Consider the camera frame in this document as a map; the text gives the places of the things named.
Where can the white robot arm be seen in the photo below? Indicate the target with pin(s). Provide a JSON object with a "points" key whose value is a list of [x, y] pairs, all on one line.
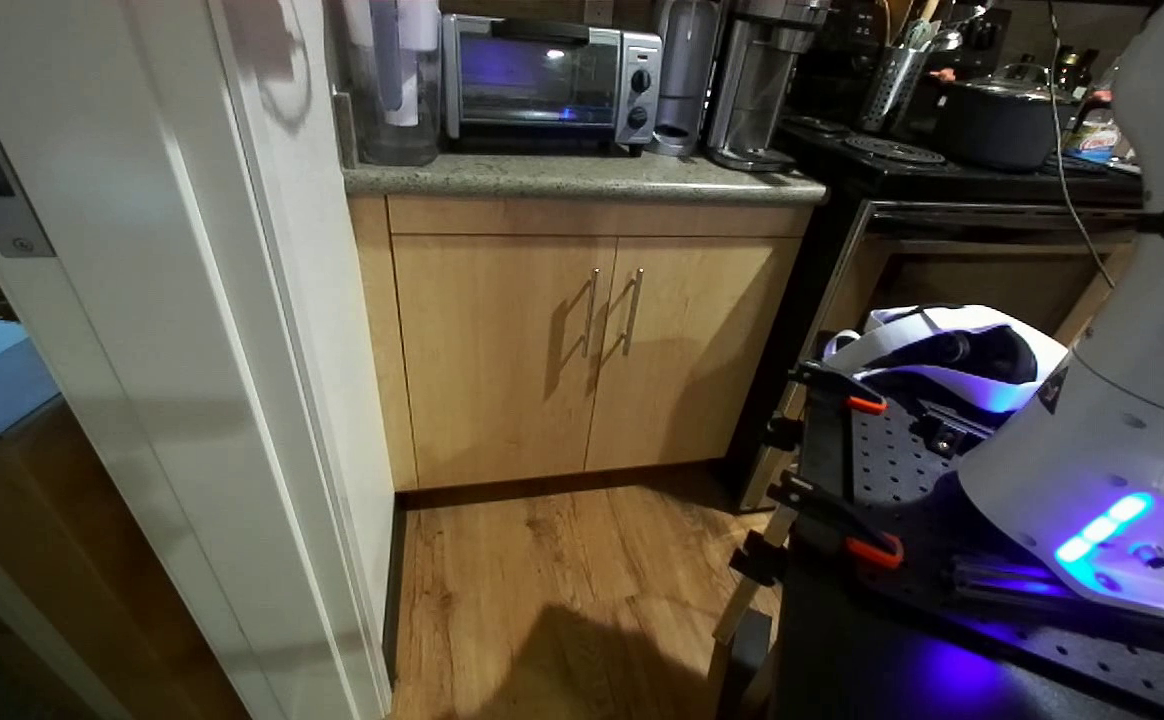
{"points": [[1124, 425]]}

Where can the light wooden cabinet door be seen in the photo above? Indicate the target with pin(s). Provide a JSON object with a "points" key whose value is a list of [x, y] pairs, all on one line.
{"points": [[694, 347], [484, 362]]}

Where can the clear water filter pitcher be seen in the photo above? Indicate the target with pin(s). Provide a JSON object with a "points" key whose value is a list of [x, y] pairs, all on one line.
{"points": [[388, 82]]}

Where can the white door frame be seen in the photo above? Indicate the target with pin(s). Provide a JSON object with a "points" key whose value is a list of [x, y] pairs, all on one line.
{"points": [[140, 332]]}

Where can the wooden cabinet with stone counter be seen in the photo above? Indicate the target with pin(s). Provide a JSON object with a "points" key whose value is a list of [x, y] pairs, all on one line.
{"points": [[583, 181]]}

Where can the black cooking pot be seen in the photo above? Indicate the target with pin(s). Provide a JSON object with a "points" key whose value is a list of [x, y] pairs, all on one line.
{"points": [[1004, 124]]}

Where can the black kitchen stove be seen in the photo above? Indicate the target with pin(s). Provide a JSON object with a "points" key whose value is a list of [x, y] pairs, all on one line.
{"points": [[982, 201]]}

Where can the silver black toaster oven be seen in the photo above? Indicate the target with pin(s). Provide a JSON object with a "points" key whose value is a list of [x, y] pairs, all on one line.
{"points": [[543, 82]]}

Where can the steel utensil holder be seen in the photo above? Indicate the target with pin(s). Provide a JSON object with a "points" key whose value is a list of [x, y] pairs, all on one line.
{"points": [[901, 74]]}

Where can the black perforated robot table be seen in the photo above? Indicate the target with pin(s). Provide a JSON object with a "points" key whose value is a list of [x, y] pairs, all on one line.
{"points": [[873, 654]]}

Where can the steel black coffee machine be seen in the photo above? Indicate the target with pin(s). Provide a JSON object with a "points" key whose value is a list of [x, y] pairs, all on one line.
{"points": [[758, 82]]}

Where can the white VR headset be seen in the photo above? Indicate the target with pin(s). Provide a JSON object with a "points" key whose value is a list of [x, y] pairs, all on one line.
{"points": [[940, 349]]}

